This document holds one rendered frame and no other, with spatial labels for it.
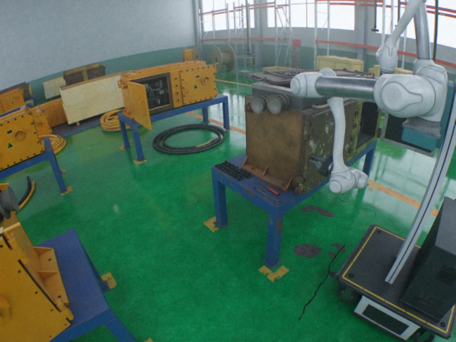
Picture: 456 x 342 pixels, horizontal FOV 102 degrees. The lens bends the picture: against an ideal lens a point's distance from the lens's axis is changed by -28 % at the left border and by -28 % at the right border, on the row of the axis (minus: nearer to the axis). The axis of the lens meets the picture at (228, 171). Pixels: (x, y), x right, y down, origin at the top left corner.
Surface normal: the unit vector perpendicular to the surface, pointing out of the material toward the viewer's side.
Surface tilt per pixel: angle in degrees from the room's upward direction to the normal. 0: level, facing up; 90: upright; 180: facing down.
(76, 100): 90
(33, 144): 90
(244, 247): 0
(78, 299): 0
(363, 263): 0
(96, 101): 90
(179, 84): 90
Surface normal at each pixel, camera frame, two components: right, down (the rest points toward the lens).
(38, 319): 0.81, 0.26
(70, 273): -0.05, -0.87
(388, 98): -0.88, 0.26
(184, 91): 0.64, 0.36
